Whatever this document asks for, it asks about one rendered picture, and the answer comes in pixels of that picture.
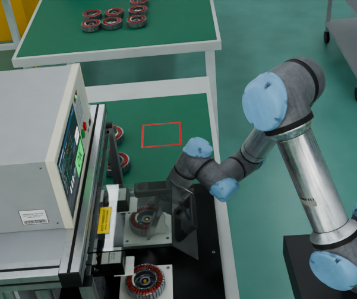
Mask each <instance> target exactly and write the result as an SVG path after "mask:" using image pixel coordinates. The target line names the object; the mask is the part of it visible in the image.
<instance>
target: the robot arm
mask: <svg viewBox="0 0 357 299"><path fill-rule="evenodd" d="M325 87H326V75H325V73H324V70H323V69H322V67H321V66H320V65H319V64H318V63H317V62H316V61H315V60H313V59H310V58H306V57H295V58H291V59H289V60H287V61H285V62H283V63H281V64H280V65H278V66H276V67H275V68H273V69H271V70H269V71H267V72H264V73H262V74H260V75H259V76H258V77H256V79H254V80H252V81H251V82H250V83H249V84H248V85H247V86H246V88H245V91H244V93H243V96H242V106H243V110H244V113H245V116H246V118H247V119H248V121H249V123H250V124H252V125H254V129H253V130H252V131H251V133H250V134H249V136H248V137H247V139H246V140H245V141H244V143H243V144H242V146H241V147H240V149H239V150H238V151H237V152H236V153H235V154H234V155H232V156H230V157H229V158H227V159H226V160H224V161H223V162H221V163H220V164H218V163H217V162H216V161H215V160H214V159H213V158H212V157H211V153H212V151H213V148H212V147H211V145H210V143H209V142H208V141H206V140H205V139H203V138H199V137H193V138H191V139H190V140H189V141H188V143H187V144H186V146H185V147H184V148H183V150H182V152H181V154H180V156H179V157H178V159H177V161H176V163H175V164H174V166H173V167H172V169H171V171H170V173H169V175H168V177H167V179H166V180H173V181H174V182H176V183H177V184H179V185H181V186H182V187H184V188H186V189H187V190H189V191H190V192H192V193H193V191H194V189H193V186H194V184H193V182H194V180H195V179H197V180H198V181H199V182H200V183H201V184H202V185H203V186H204V187H205V188H206V189H207V190H208V191H209V192H210V194H211V195H213V196H214V197H215V198H216V199H218V200H219V201H220V202H226V201H228V200H229V199H230V198H231V197H232V196H234V194H235V193H236V192H237V191H238V189H239V182H240V181H241V180H242V179H244V178H246V177H247V176H248V175H250V174H251V173H252V172H254V171H256V170H258V169H259V168H260V167H261V166H262V165H263V164H264V163H265V162H266V156H267V155H268V154H269V152H270V151H271V150H272V149H273V147H274V146H275V145H276V144H277V146H278V149H279V151H280V153H281V156H282V158H283V161H284V163H285V165H286V168H287V170H288V172H289V175H290V178H291V179H292V182H293V184H294V187H295V189H296V191H297V194H298V196H299V198H300V200H301V203H302V206H303V207H304V210H305V213H306V215H307V217H308V220H309V222H310V224H311V227H312V229H313V231H312V233H311V235H310V238H309V239H310V241H311V243H312V246H313V248H314V251H315V252H313V253H312V254H311V257H310V259H309V265H310V267H311V270H312V271H313V273H314V275H315V276H316V277H317V278H318V279H319V280H320V281H321V282H323V283H325V284H326V285H327V286H329V287H331V288H333V289H336V290H340V291H347V290H351V291H352V292H355V293H357V203H356V205H355V207H354V208H353V210H352V212H353V215H352V217H351V218H348V217H347V214H346V211H345V209H344V207H343V204H342V202H341V200H340V197H339V194H338V192H337V189H336V187H335V185H334V182H333V179H332V178H331V175H330V172H329V170H328V168H327V165H326V162H325V160H324V158H323V155H322V153H321V150H320V147H319V146H318V143H317V140H316V138H315V136H314V133H313V131H312V129H311V123H312V121H313V120H314V115H313V113H312V110H311V106H312V105H313V104H314V103H315V102H316V100H317V99H318V98H319V97H320V96H321V95H322V93H323V92H324V89H325Z"/></svg>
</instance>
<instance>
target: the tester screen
mask: <svg viewBox="0 0 357 299"><path fill-rule="evenodd" d="M76 128H77V122H76V118H75V114H74V109H73V107H72V112H71V116H70V119H69V124H68V128H67V133H66V136H65V141H64V145H63V148H62V152H61V157H60V161H59V165H58V169H59V173H60V175H61V179H62V183H63V186H64V190H65V194H66V196H67V201H68V204H69V208H70V211H71V202H72V197H73V193H74V188H75V182H74V188H73V191H72V197H71V193H70V190H69V189H70V185H71V179H72V174H73V175H74V179H75V181H76V178H77V177H78V183H77V190H78V184H79V180H80V176H78V172H77V168H76V165H75V161H76V157H77V151H78V146H79V142H80V134H79V138H78V143H77V149H76V152H75V157H74V156H73V153H72V145H73V142H74V137H75V132H76ZM83 158H84V155H83ZM82 165H83V161H82ZM82 165H81V168H82ZM80 174H81V171H80ZM77 190H76V193H75V199H74V205H73V209H72V212H71V215H72V216H73V212H74V206H75V200H76V196H77Z"/></svg>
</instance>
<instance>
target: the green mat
mask: <svg viewBox="0 0 357 299"><path fill-rule="evenodd" d="M104 103H105V105H106V111H107V114H108V116H107V120H106V122H113V125H114V126H119V127H120V128H122V129H123V131H124V140H123V141H122V143H121V144H119V145H117V147H118V152H123V153H125V154H126V155H128V156H129V160H130V165H131V166H130V168H129V170H128V171H127V172H125V173H124V174H123V178H124V183H138V182H152V181H161V180H166V179H167V177H168V175H169V173H170V171H171V169H172V167H173V166H174V164H175V163H176V161H177V159H178V157H179V156H180V154H181V152H182V150H183V148H184V147H185V146H186V144H187V143H188V141H189V140H190V139H191V138H193V137H199V138H203V139H205V140H206V141H208V142H209V143H210V145H211V147H212V148H213V140H212V135H211V126H210V116H209V111H208V102H207V93H199V94H186V95H178V96H165V97H151V98H138V99H130V100H117V101H103V102H95V103H89V105H91V104H104ZM170 122H181V136H182V145H171V146H164V147H150V148H141V136H142V125H148V126H144V141H143V146H144V147H148V146H156V145H170V144H180V141H179V123H170ZM157 123H170V124H162V125H149V124H157ZM211 157H212V158H213V159H214V160H215V158H214V149H213V151H212V153H211ZM105 185H114V182H113V176H106V182H105Z"/></svg>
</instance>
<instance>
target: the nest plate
mask: <svg viewBox="0 0 357 299"><path fill-rule="evenodd" d="M158 267H159V268H160V269H161V270H162V271H163V273H164V275H165V282H166V285H165V290H164V291H163V293H162V294H161V295H160V296H159V297H158V298H156V299H173V273H172V265H159V266H158ZM125 277H126V276H121V283H120V291H119V299H132V298H131V297H130V296H129V295H128V293H127V290H126V287H125ZM151 281H152V284H154V283H155V280H154V279H153V278H151Z"/></svg>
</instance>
